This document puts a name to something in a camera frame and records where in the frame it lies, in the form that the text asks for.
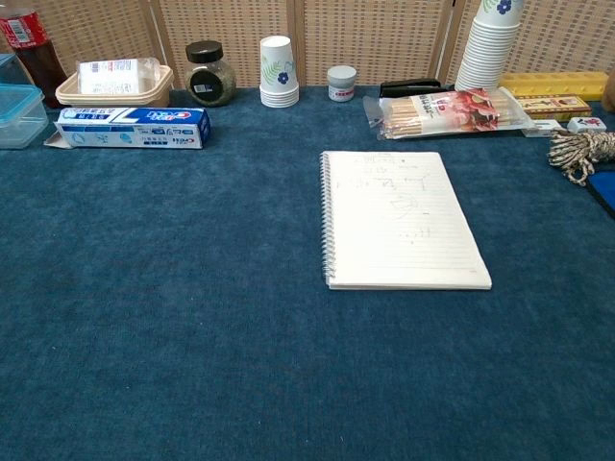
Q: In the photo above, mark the white spiral notebook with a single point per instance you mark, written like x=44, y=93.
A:
x=403, y=225

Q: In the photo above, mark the small white jar grey lid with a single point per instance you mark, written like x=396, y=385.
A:
x=341, y=84

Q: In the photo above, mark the short paper cup stack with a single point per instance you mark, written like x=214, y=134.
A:
x=277, y=72

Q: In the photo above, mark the black stapler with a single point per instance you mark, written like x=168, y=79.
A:
x=408, y=88

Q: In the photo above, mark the glass jar black lid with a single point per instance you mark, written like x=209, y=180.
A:
x=210, y=77

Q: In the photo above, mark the bag of wooden chopsticks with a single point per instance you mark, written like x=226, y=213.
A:
x=456, y=113

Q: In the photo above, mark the blue white toothpaste box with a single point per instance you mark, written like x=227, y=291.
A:
x=139, y=127

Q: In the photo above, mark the rattan folding screen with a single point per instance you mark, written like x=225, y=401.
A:
x=230, y=29

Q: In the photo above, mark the beige plastic tray stack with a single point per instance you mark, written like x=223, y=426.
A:
x=115, y=98

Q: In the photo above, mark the white plastic-wrapped packet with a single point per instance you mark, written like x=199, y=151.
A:
x=115, y=76

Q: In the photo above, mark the tall paper cup stack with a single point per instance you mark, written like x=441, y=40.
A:
x=487, y=53

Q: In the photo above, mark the small white flat box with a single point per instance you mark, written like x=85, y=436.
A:
x=545, y=128

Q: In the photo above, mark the red yellow card box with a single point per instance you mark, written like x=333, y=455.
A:
x=557, y=106

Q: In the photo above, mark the yellow long box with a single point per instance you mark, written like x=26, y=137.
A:
x=552, y=85

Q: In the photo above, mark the white mahjong tile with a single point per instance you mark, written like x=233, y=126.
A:
x=580, y=125

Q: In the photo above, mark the blue black pouch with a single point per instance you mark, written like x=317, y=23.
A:
x=604, y=189

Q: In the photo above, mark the clear container blue lid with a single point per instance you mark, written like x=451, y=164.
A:
x=9, y=69
x=19, y=115

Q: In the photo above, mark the cola bottle red label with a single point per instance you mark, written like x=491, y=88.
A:
x=33, y=53

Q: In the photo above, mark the brown rounded object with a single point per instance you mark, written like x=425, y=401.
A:
x=610, y=91

